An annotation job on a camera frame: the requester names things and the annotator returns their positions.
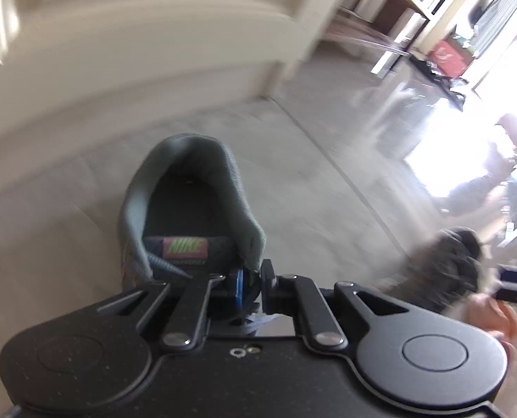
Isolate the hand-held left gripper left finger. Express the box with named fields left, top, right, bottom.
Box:
left=97, top=269, right=246, bottom=352

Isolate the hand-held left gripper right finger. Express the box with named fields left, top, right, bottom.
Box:
left=260, top=260, right=411, bottom=352

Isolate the grey sneaker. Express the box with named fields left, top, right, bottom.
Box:
left=409, top=226, right=483, bottom=312
left=117, top=134, right=268, bottom=327

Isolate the person's right hand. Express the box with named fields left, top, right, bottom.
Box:
left=465, top=292, right=517, bottom=351

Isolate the red box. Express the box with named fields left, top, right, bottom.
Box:
left=428, top=38, right=474, bottom=79

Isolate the white panelled cabinet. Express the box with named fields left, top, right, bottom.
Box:
left=0, top=0, right=342, bottom=153

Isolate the wooden shoe rack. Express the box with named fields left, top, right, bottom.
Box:
left=317, top=0, right=472, bottom=77

